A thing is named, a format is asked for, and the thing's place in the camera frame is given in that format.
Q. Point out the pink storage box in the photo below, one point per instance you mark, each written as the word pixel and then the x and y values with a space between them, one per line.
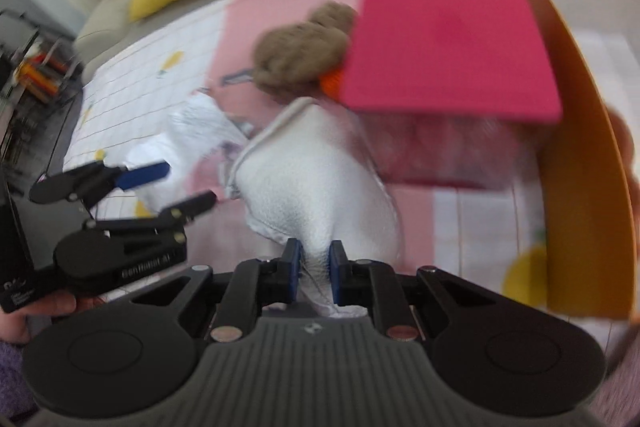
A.
pixel 450 52

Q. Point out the white plush cloth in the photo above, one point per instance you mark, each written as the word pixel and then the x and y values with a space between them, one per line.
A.
pixel 310 177

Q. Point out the orange storage bin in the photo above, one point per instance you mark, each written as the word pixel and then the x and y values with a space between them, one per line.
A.
pixel 580 187

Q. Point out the brown plush towel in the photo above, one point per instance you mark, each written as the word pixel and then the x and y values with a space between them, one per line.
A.
pixel 297 52

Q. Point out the white crumpled patterned cloth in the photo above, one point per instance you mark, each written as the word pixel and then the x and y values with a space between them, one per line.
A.
pixel 195 127

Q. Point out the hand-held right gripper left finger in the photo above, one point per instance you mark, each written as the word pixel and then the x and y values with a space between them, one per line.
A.
pixel 295 274

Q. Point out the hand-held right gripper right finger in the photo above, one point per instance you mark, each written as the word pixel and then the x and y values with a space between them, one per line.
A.
pixel 336 279

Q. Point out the orange knit item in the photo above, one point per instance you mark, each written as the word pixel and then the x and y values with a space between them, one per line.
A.
pixel 331 84

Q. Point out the metal storage rack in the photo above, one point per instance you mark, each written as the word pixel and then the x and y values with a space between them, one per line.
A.
pixel 35 72

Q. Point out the purple garment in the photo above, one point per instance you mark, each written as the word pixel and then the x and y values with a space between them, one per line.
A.
pixel 15 372

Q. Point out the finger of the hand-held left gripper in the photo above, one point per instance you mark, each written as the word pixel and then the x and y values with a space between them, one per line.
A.
pixel 195 203
pixel 145 174

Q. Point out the person's left hand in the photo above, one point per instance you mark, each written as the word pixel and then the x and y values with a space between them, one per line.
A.
pixel 50 309

